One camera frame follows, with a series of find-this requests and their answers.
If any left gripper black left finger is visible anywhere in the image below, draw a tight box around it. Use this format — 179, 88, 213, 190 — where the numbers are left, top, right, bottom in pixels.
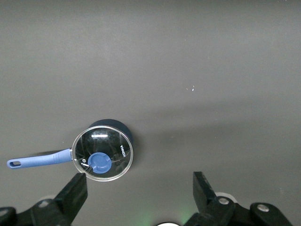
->
0, 172, 88, 226

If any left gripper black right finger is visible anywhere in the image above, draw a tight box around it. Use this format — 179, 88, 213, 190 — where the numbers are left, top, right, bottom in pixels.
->
185, 171, 294, 226

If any glass lid with blue knob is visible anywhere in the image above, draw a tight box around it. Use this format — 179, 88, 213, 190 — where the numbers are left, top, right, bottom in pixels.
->
71, 125, 134, 183

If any dark grey table mat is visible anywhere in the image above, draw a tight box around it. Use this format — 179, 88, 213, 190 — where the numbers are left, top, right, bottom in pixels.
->
0, 0, 301, 226

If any dark blue long-handled saucepan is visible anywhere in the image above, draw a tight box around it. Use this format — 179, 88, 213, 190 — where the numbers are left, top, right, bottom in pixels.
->
6, 119, 135, 183

